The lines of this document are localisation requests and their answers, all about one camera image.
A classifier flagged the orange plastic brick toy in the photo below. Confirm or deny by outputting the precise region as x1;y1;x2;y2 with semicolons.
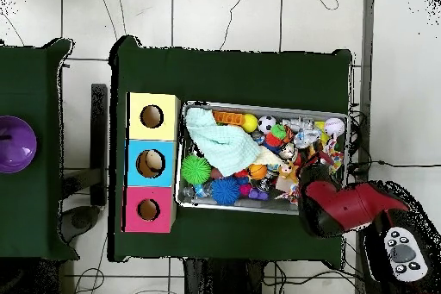
212;110;246;126

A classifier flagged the green spiky creature toy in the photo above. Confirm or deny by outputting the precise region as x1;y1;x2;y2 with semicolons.
270;123;288;140

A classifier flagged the small soccer ball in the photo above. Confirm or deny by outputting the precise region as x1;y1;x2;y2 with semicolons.
257;115;277;135

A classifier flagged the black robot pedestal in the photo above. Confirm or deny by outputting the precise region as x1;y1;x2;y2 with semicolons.
183;258;266;294

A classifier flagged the purple plastic bowl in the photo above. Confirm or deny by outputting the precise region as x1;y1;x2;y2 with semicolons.
0;115;38;174

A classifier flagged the wooden box with three holes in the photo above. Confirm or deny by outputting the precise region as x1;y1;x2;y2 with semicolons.
121;91;183;235

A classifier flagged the yellow plastic ball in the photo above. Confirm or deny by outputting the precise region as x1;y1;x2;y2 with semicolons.
241;113;258;134

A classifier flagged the small orange basketball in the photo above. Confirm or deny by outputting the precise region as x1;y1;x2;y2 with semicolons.
248;163;269;181

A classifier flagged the wire mesh metal bin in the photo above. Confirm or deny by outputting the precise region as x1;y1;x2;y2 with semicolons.
175;100;351;216

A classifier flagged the grey metal bar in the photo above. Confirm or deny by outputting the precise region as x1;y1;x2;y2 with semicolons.
353;0;376;294

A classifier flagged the cream waffle cloth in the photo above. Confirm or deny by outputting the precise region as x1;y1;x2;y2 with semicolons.
258;145;285;167

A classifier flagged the black upright panel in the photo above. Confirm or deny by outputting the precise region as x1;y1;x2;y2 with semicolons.
90;83;109;207

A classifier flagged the thin black cable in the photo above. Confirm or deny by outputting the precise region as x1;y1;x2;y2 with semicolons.
347;159;441;171
219;0;250;51

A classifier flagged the mint green waffle cloth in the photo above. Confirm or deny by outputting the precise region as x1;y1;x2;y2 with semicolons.
184;107;263;178

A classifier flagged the brown plush monkey toy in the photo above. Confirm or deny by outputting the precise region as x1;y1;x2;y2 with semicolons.
277;160;301;183

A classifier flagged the dark grey round base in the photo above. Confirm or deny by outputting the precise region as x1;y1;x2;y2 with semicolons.
59;204;102;244

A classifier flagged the green spiky rubber ball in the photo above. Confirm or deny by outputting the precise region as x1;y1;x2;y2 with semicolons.
180;154;212;185

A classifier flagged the blue spiky rubber ball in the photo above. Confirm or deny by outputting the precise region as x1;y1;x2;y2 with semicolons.
210;176;241;204

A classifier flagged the dark green tablecloth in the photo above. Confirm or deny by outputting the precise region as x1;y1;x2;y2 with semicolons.
0;37;81;263
107;34;354;270

